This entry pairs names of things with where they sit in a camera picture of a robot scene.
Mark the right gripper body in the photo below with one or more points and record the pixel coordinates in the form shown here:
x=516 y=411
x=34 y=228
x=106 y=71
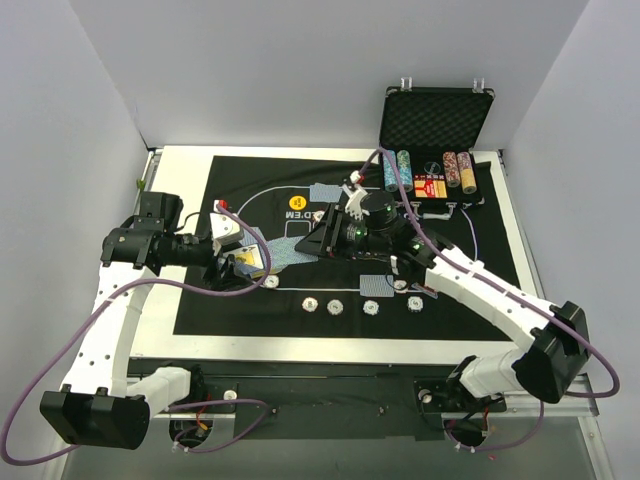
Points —
x=335 y=232

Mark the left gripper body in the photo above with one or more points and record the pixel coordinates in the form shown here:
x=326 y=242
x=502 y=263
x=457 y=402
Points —
x=223 y=267

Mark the yellow dealer button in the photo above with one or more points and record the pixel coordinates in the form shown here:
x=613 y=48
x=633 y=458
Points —
x=297 y=203

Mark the grey white single chip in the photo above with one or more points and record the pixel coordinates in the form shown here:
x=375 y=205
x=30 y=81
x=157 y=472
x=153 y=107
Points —
x=271 y=282

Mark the red white chip stack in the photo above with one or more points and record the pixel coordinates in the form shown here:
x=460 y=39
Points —
x=310 y=304

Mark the grey white chip stack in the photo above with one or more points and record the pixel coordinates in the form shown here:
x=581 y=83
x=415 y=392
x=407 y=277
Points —
x=335 y=307

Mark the blue white chip stack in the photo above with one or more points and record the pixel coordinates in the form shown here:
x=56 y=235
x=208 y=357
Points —
x=371 y=307

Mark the red triangular dealer marker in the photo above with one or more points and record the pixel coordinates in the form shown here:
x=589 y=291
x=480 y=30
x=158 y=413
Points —
x=428 y=291

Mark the blue playing card deck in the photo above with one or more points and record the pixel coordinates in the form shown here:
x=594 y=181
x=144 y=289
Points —
x=241 y=260

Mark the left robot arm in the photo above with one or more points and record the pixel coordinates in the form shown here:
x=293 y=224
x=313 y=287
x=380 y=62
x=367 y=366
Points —
x=95 y=405

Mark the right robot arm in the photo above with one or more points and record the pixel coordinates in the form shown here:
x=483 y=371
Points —
x=549 y=350

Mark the blue chip row left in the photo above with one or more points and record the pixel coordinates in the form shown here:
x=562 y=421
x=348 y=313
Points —
x=390 y=181

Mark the blue chip row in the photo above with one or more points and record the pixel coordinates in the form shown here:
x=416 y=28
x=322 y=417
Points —
x=404 y=165
x=390 y=181

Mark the red orange card deck box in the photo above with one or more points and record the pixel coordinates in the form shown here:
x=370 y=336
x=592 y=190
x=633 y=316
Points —
x=430 y=189

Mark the blue chip row right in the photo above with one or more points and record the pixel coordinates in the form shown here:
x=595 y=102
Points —
x=404 y=165

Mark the black poker table mat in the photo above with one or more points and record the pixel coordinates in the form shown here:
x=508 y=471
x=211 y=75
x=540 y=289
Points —
x=259 y=189

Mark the clear round button in case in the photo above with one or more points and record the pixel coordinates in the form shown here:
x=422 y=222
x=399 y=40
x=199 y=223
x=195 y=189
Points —
x=432 y=168

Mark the red chip row in case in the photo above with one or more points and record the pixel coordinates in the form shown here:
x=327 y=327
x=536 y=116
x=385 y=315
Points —
x=451 y=169

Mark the tan chip row in case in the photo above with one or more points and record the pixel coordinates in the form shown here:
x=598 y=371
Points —
x=466 y=172

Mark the black poker chip case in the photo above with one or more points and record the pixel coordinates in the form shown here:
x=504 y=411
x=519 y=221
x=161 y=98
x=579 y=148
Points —
x=428 y=121

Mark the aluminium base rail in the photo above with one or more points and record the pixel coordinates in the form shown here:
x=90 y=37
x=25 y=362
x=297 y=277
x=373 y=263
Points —
x=518 y=405

